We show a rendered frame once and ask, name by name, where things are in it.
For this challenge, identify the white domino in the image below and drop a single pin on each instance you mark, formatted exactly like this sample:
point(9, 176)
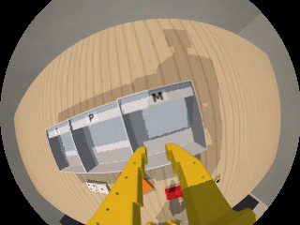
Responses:
point(98, 187)

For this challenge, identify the orange square pad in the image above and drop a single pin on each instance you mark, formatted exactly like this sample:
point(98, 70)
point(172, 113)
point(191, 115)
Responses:
point(146, 186)

